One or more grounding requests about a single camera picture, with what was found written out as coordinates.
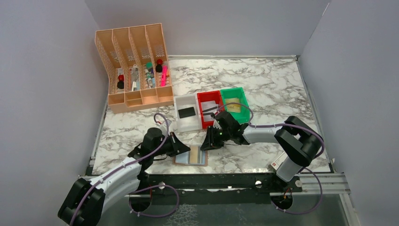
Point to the pink highlighter marker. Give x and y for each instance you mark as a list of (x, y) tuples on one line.
[(164, 76)]

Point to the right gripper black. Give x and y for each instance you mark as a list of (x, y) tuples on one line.
[(211, 142)]

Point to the red black stamp slot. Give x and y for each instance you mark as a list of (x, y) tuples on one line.
[(159, 66), (120, 83)]

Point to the white plastic bin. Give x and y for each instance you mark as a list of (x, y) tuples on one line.
[(190, 123)]

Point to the white card black stripe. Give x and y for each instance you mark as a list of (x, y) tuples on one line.
[(210, 111)]

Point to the red black stamp left slot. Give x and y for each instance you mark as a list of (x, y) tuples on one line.
[(120, 83)]

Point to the gold card in holder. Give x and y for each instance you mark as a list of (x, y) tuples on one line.
[(194, 157)]

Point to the red black stamp right slot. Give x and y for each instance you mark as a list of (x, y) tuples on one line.
[(159, 66)]

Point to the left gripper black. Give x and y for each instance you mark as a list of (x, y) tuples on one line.
[(178, 147)]

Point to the green plastic bin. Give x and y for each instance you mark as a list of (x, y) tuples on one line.
[(244, 115)]

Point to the black mounting rail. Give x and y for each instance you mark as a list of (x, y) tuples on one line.
[(203, 189)]

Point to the peach plastic desk organizer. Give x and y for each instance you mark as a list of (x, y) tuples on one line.
[(133, 52)]

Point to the black card in white bin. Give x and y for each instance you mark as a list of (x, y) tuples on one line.
[(186, 112)]

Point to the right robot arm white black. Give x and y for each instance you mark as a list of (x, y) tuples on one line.
[(300, 143)]

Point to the white label with red mark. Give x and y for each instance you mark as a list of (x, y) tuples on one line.
[(275, 164)]

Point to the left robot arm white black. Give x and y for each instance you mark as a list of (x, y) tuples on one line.
[(87, 200)]

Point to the brown leather card holder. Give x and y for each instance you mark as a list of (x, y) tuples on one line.
[(183, 159)]

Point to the white card in red bin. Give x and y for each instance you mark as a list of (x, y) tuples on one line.
[(208, 104)]

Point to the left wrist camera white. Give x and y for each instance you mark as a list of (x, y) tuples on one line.
[(165, 127)]

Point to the red plastic bin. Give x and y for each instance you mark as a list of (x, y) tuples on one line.
[(208, 97)]

